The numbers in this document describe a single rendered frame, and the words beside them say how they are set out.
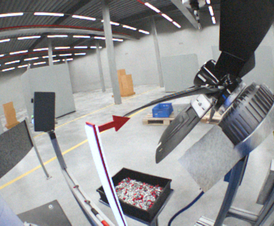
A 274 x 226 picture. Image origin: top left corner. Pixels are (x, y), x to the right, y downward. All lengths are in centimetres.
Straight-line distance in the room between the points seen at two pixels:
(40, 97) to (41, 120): 11
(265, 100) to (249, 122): 8
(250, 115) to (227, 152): 12
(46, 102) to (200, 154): 66
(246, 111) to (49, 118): 77
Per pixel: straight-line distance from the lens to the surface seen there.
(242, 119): 42
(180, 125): 57
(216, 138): 44
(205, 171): 43
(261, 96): 45
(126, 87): 864
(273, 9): 50
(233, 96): 46
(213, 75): 49
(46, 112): 76
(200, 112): 53
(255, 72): 616
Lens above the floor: 124
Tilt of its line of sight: 15 degrees down
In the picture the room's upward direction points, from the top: 8 degrees counter-clockwise
